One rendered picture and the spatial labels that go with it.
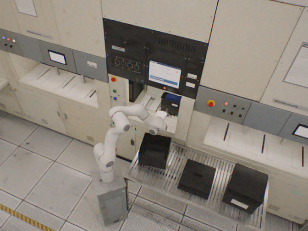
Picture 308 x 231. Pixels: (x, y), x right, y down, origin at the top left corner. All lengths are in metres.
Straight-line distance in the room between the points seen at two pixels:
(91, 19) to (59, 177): 2.03
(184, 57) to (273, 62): 0.64
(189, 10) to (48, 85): 2.10
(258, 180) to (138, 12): 1.68
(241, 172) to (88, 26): 1.82
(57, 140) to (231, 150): 2.39
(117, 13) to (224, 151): 1.63
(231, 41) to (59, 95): 2.08
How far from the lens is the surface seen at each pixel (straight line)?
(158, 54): 2.15
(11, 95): 3.97
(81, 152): 3.66
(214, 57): 2.03
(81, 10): 2.35
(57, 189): 3.43
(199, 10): 1.90
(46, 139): 3.94
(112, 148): 2.08
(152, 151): 2.64
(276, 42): 1.93
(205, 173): 2.47
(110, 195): 2.52
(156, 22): 2.03
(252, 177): 2.40
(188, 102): 2.27
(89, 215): 3.19
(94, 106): 3.00
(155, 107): 2.89
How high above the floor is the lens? 2.90
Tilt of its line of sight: 47 degrees down
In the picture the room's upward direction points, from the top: 4 degrees clockwise
